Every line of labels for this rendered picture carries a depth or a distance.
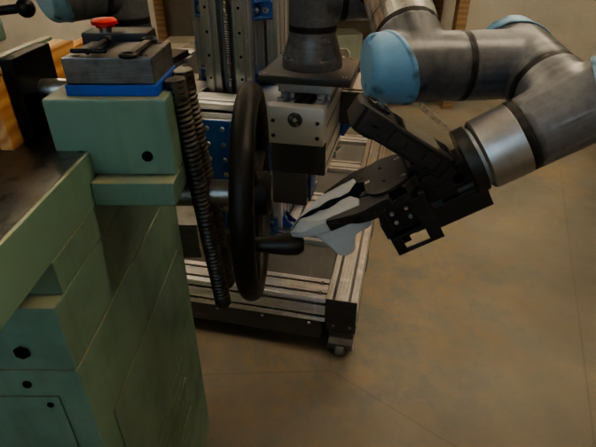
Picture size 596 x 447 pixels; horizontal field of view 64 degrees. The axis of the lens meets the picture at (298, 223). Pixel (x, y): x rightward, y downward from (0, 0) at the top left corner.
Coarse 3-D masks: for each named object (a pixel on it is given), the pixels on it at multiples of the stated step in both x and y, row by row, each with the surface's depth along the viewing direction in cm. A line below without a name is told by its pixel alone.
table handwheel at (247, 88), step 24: (240, 96) 54; (240, 120) 52; (264, 120) 69; (240, 144) 50; (264, 144) 73; (240, 168) 50; (264, 168) 75; (216, 192) 62; (240, 192) 50; (264, 192) 61; (240, 216) 50; (264, 216) 76; (240, 240) 51; (240, 264) 53; (264, 264) 71; (240, 288) 56
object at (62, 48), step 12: (60, 48) 64; (72, 48) 67; (60, 60) 64; (0, 72) 53; (60, 72) 64; (0, 84) 51; (0, 96) 51; (0, 108) 51; (12, 108) 54; (0, 120) 52; (12, 120) 54; (0, 132) 53; (12, 132) 54; (0, 144) 54; (12, 144) 54
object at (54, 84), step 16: (32, 48) 56; (48, 48) 58; (0, 64) 51; (16, 64) 52; (32, 64) 55; (48, 64) 58; (16, 80) 52; (32, 80) 55; (48, 80) 56; (64, 80) 56; (16, 96) 53; (32, 96) 55; (16, 112) 54; (32, 112) 55; (32, 128) 55
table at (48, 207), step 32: (0, 160) 52; (32, 160) 52; (64, 160) 52; (0, 192) 45; (32, 192) 45; (64, 192) 48; (96, 192) 54; (128, 192) 54; (160, 192) 54; (0, 224) 40; (32, 224) 42; (64, 224) 48; (0, 256) 38; (32, 256) 42; (0, 288) 38; (0, 320) 38
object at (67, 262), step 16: (96, 208) 55; (112, 208) 60; (80, 224) 52; (96, 224) 55; (80, 240) 52; (96, 240) 56; (64, 256) 48; (80, 256) 52; (48, 272) 46; (64, 272) 48; (32, 288) 48; (48, 288) 48; (64, 288) 48
